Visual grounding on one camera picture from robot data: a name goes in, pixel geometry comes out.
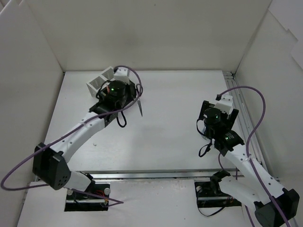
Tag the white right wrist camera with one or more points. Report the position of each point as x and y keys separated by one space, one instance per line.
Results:
x=224 y=103

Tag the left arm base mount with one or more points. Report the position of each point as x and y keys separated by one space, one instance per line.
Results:
x=81 y=202

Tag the white mesh double container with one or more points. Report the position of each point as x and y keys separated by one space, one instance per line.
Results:
x=98 y=82

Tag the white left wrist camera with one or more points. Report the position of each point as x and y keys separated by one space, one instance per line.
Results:
x=122 y=74

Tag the black handled scissors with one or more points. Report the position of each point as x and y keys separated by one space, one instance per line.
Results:
x=140 y=107

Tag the aluminium side rail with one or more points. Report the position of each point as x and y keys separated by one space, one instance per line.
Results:
x=236 y=94

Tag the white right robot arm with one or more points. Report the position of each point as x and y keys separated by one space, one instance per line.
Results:
x=229 y=141

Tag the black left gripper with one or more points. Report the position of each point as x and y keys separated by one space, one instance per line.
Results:
x=132 y=92

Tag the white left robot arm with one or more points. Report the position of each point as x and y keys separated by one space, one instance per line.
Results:
x=51 y=163

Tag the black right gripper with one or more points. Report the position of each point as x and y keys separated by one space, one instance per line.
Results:
x=233 y=114

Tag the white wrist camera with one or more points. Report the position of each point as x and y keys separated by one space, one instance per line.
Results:
x=122 y=74
x=224 y=103

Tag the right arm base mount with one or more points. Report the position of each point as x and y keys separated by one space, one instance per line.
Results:
x=206 y=197

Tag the aluminium front rail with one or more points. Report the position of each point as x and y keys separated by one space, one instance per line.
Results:
x=163 y=174

